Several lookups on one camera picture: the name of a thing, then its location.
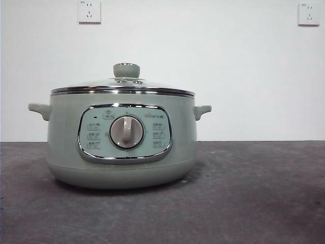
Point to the glass lid with green knob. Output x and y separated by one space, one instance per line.
126 70

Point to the white wall socket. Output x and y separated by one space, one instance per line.
308 14
89 11

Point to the pale green electric cooking pot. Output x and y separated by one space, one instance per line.
66 132

